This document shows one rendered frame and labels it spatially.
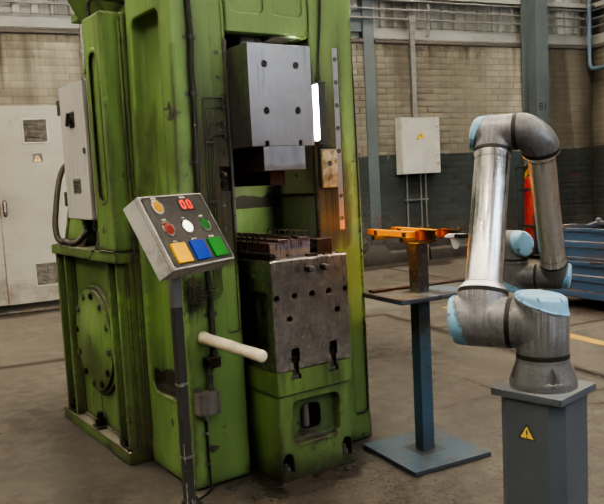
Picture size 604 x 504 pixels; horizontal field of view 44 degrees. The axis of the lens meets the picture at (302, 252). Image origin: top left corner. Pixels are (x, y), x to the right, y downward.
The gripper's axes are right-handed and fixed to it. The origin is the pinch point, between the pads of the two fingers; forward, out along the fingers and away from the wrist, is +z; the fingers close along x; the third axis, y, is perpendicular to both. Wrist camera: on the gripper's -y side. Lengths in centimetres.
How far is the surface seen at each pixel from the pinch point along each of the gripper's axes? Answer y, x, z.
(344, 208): -10, -20, 56
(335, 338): 42, -40, 33
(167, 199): -20, -112, 16
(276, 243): 1, -63, 35
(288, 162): -31, -56, 37
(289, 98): -57, -53, 37
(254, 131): -44, -71, 34
